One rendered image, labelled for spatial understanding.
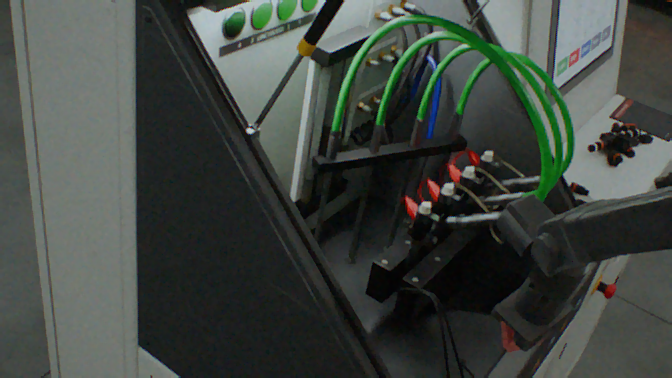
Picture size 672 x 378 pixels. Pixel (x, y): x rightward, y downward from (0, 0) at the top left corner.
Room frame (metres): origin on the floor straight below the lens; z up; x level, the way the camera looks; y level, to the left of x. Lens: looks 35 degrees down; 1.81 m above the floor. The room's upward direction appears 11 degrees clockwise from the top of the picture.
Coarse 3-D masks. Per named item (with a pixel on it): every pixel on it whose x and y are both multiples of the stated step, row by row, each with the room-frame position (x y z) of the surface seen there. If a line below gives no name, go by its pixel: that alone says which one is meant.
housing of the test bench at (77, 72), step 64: (64, 0) 0.96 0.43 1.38; (128, 0) 0.89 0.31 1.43; (64, 64) 0.96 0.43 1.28; (128, 64) 0.89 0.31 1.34; (64, 128) 0.97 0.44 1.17; (128, 128) 0.89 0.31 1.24; (64, 192) 0.97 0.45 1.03; (128, 192) 0.89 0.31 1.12; (64, 256) 0.98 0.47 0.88; (128, 256) 0.89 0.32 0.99; (64, 320) 0.99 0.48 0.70; (128, 320) 0.89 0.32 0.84
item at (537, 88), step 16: (464, 48) 1.19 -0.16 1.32; (496, 48) 1.17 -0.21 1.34; (448, 64) 1.21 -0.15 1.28; (512, 64) 1.15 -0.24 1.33; (432, 80) 1.22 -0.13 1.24; (528, 80) 1.13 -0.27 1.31; (544, 96) 1.12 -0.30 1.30; (416, 128) 1.22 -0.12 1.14; (416, 144) 1.22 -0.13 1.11; (560, 144) 1.09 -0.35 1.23; (560, 160) 1.09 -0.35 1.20; (528, 192) 1.11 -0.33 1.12
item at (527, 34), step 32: (480, 0) 1.40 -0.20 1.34; (512, 0) 1.37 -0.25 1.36; (544, 0) 1.44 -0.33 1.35; (512, 32) 1.36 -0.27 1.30; (544, 32) 1.44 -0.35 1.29; (544, 64) 1.45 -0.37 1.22; (608, 64) 1.83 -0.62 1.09; (576, 96) 1.63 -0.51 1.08; (608, 96) 1.87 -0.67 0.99; (576, 128) 1.66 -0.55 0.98; (576, 320) 1.24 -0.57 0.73; (576, 352) 1.61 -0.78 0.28
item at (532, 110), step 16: (416, 16) 1.07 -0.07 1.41; (432, 16) 1.06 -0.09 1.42; (384, 32) 1.09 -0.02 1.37; (464, 32) 1.03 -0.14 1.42; (368, 48) 1.10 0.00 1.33; (480, 48) 1.01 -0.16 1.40; (352, 64) 1.11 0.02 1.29; (496, 64) 0.99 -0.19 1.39; (352, 80) 1.12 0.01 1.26; (512, 80) 0.98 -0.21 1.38; (528, 96) 0.97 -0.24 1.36; (336, 112) 1.12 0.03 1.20; (528, 112) 0.96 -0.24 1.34; (336, 128) 1.12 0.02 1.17; (544, 128) 0.95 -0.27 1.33; (544, 144) 0.94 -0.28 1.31; (544, 160) 0.94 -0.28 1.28; (544, 176) 0.93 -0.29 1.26; (544, 192) 0.93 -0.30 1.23
